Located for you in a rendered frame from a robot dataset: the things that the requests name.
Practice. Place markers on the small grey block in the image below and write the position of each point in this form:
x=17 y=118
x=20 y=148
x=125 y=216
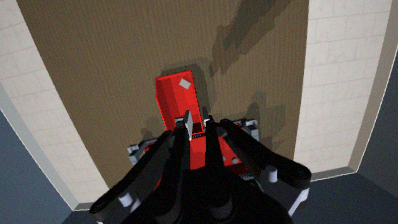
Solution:
x=178 y=119
x=184 y=83

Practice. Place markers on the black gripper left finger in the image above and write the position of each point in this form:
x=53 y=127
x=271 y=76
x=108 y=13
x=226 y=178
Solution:
x=122 y=199

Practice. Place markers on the grey metal shelf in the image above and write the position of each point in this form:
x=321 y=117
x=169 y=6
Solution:
x=248 y=127

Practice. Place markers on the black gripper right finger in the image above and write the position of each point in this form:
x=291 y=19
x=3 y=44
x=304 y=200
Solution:
x=281 y=178

